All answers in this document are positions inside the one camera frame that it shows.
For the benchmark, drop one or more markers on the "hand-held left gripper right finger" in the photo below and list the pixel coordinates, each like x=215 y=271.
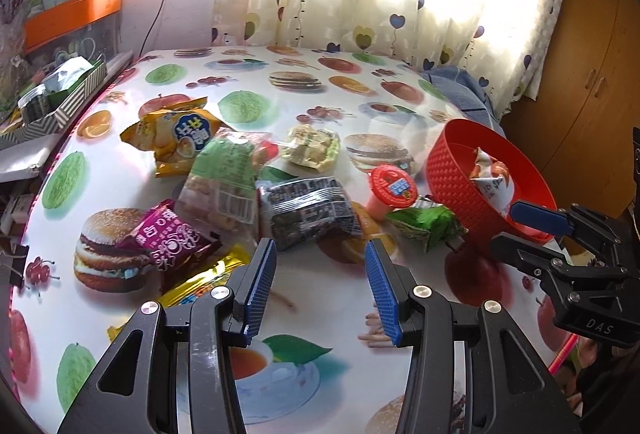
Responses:
x=382 y=296

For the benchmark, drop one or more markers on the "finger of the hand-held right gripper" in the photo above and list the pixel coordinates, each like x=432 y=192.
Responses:
x=537 y=215
x=520 y=251

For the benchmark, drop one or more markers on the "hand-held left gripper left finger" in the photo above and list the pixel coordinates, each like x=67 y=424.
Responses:
x=260 y=286

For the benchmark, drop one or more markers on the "white orange snack packet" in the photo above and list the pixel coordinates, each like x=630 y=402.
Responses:
x=490 y=179

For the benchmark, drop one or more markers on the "black snack packet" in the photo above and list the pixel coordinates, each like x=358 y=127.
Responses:
x=305 y=211

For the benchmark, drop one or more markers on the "red woven plastic basket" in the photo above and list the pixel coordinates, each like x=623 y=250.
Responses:
x=450 y=174

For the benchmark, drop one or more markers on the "pale yellow-green snack packet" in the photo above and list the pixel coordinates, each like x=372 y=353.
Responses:
x=311 y=148

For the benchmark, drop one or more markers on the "yellow chip packet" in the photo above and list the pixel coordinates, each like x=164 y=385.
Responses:
x=165 y=139

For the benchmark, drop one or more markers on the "gold foil snack packet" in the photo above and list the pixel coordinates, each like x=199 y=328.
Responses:
x=200 y=281

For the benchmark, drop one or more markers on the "pink stick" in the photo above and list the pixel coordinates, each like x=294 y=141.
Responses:
x=565 y=354

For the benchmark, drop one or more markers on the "green snack packet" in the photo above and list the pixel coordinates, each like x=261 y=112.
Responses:
x=427 y=224

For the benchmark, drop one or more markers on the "magenta snack packet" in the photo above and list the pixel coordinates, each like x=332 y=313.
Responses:
x=167 y=239

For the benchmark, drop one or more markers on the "red-lid jelly cup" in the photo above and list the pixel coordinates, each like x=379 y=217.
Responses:
x=392 y=189

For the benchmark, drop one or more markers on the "clear green-label biscuit bag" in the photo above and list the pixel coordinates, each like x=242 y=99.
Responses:
x=220 y=179

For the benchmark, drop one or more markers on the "blue denim cloth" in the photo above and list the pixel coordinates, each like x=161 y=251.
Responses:
x=462 y=89

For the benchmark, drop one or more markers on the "wooden cabinet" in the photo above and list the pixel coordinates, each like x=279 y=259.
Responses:
x=585 y=64

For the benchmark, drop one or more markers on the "food printed tablecloth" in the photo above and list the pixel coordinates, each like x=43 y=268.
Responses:
x=320 y=114

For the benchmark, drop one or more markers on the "striped cardboard box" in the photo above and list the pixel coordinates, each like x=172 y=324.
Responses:
x=60 y=111

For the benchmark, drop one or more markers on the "white flat box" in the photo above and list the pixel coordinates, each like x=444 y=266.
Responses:
x=25 y=159

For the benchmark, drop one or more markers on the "silver green foil bag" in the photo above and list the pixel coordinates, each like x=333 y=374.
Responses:
x=67 y=76

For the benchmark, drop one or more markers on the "orange-rim storage bin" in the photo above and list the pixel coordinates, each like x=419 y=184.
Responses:
x=70 y=16

